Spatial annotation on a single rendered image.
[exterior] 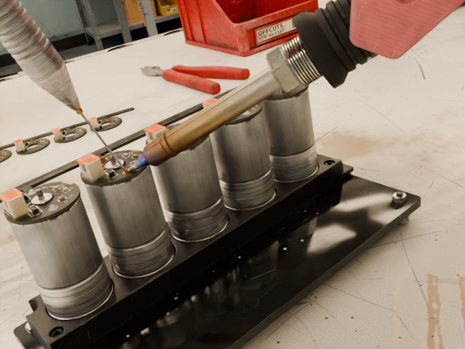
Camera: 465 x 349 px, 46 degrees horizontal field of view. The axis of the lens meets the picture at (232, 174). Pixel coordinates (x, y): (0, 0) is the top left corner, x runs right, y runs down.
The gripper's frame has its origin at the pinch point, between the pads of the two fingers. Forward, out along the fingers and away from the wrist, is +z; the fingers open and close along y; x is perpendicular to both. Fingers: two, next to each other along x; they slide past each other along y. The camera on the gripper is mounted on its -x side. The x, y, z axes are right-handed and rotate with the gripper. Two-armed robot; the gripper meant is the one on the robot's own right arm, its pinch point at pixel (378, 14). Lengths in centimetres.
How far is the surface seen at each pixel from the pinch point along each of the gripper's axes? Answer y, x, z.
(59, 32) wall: -405, -133, 151
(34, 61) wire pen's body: 1.9, -8.8, 4.1
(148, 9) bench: -236, -43, 65
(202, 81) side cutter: -25.9, -4.8, 13.1
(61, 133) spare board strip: -20.6, -13.6, 18.9
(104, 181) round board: 0.5, -6.3, 8.1
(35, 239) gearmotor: 2.5, -7.6, 9.7
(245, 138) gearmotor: -3.5, -2.0, 6.6
